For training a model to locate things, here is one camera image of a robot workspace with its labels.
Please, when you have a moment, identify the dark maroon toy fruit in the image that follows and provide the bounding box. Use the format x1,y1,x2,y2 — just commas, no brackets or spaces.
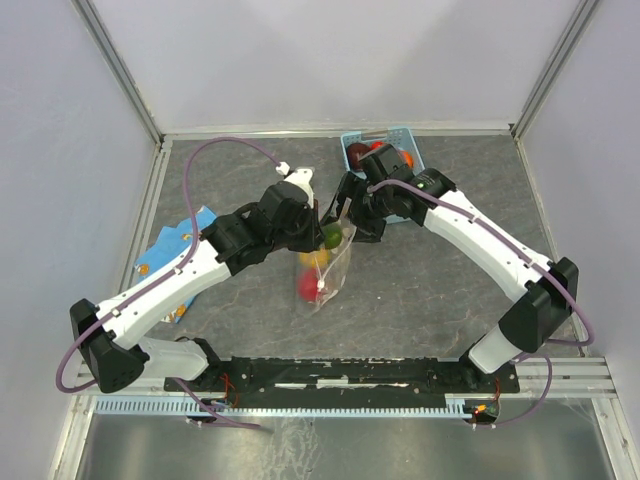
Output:
345,142,371,171

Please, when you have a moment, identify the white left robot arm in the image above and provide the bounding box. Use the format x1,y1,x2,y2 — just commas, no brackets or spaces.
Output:
70,169,322,394

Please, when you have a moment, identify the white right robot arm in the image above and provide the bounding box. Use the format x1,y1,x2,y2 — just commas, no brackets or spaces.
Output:
322,145,579,391

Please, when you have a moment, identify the clear dotted zip top bag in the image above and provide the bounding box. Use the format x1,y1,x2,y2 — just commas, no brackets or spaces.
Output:
295,216,356,317

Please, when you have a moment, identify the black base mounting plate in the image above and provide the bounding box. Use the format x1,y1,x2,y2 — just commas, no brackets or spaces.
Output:
186,357,520,407

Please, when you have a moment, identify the light blue plastic basket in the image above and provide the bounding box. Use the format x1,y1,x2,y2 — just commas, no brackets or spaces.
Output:
341,127,429,226

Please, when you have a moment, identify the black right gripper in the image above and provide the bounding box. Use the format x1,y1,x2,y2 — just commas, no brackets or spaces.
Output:
320,171,393,245

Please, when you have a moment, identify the green toy lime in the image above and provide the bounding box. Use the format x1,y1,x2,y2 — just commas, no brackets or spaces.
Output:
322,223,343,250

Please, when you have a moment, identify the light blue cable duct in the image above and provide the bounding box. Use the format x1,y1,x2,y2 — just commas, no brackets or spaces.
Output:
94,395,472,419

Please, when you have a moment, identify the green yellow toy mango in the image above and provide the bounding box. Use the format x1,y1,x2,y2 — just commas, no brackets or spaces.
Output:
298,249,330,269

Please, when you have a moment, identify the orange toy fruit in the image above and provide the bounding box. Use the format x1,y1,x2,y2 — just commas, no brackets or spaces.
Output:
399,150,414,168

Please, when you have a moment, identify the red toy apple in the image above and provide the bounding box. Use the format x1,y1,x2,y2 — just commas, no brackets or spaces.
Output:
297,269,319,303

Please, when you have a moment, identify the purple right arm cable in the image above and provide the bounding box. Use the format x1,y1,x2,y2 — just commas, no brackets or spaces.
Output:
368,179,595,430

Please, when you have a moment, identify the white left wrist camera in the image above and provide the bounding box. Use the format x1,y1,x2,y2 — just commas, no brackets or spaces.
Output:
275,162,315,207

